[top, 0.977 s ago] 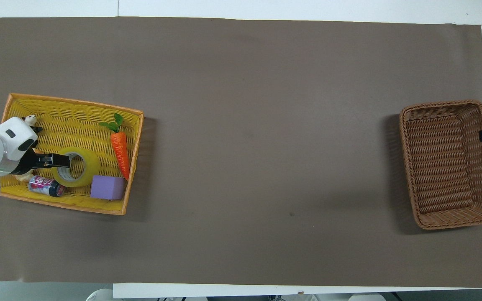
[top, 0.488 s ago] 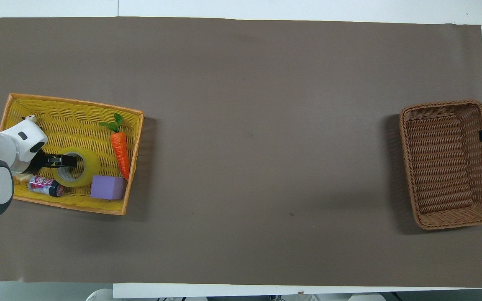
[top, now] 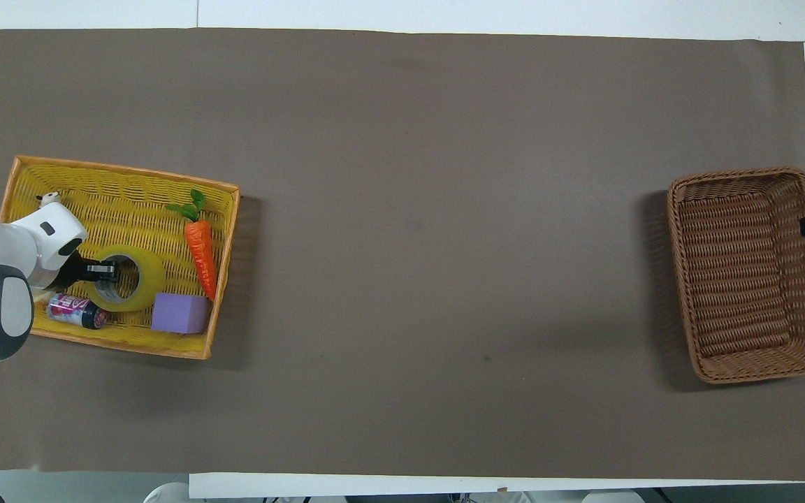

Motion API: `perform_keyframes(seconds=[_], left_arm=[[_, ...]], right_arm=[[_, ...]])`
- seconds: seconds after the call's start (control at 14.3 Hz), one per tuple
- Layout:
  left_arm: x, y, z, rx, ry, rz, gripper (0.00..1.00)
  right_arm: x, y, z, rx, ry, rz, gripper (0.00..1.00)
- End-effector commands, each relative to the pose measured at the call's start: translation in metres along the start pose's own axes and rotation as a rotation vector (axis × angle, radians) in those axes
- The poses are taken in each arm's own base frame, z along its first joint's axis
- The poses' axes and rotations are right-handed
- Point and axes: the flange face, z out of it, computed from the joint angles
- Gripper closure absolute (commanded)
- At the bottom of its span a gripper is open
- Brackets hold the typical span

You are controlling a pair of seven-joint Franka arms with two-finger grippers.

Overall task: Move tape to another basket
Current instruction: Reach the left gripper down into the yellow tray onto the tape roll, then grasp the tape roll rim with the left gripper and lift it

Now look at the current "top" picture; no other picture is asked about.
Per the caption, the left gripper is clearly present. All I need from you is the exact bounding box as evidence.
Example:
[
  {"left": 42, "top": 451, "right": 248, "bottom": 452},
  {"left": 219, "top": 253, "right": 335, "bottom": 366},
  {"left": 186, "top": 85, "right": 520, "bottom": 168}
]
[{"left": 53, "top": 251, "right": 90, "bottom": 291}]

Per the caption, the brown wicker basket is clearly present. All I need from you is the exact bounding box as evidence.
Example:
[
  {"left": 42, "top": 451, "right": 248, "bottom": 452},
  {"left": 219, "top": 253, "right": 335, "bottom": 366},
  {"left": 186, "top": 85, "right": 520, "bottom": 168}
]
[{"left": 667, "top": 166, "right": 805, "bottom": 384}]

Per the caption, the yellow wicker basket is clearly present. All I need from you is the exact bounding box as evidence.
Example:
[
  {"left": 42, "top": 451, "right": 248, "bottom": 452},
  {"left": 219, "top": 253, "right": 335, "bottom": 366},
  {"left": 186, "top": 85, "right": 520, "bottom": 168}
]
[{"left": 0, "top": 155, "right": 241, "bottom": 360}]

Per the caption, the yellow clear tape roll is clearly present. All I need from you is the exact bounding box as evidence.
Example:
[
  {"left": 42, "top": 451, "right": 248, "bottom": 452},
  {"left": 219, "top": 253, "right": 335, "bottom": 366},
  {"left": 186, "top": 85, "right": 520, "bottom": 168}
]
[{"left": 86, "top": 245, "right": 166, "bottom": 313}]

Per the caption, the purple foam block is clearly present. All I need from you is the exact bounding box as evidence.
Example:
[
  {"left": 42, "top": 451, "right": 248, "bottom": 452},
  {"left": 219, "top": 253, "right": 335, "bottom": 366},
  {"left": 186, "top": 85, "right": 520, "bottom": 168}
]
[{"left": 150, "top": 293, "right": 210, "bottom": 335}]

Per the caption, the orange toy carrot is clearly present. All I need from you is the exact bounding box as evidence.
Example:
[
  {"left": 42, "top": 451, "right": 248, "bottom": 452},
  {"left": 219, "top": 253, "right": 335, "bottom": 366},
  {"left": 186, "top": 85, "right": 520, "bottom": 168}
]
[{"left": 166, "top": 189, "right": 219, "bottom": 302}]

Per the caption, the red soda can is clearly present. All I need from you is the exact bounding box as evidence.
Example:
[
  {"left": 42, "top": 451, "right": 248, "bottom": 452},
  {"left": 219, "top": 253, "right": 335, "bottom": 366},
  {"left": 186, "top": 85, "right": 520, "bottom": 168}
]
[{"left": 46, "top": 293, "right": 110, "bottom": 330}]

